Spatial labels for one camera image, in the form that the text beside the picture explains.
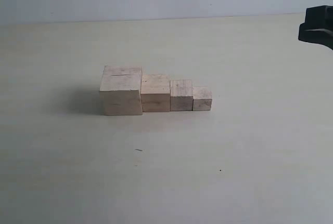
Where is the smallest wooden cube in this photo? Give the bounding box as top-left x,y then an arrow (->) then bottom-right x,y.
193,86 -> 212,111

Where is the medium wooden cube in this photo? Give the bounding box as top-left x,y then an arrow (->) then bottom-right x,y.
170,79 -> 193,111

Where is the tall wooden cube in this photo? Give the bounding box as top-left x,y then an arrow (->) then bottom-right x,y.
141,74 -> 171,112

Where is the largest wooden cube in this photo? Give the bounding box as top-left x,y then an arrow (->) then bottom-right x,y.
99,65 -> 143,116

